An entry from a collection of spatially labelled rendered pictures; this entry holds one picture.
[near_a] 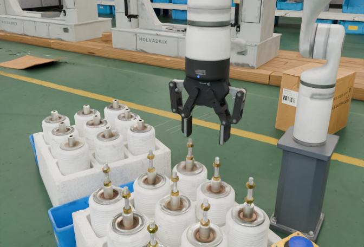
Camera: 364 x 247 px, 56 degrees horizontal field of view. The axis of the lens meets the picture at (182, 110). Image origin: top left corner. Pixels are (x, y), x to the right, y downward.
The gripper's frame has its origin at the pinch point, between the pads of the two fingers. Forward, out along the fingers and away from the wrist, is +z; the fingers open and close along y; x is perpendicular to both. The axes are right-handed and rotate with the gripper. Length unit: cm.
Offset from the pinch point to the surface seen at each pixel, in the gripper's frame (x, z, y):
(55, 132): 23, 23, -63
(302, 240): -1.9, 15.4, 19.1
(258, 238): 6.9, 25.7, 10.1
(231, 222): 6.8, 23.5, 4.0
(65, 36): 221, 32, -249
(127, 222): -4.6, 22.3, -15.2
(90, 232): -3.2, 30.4, -27.2
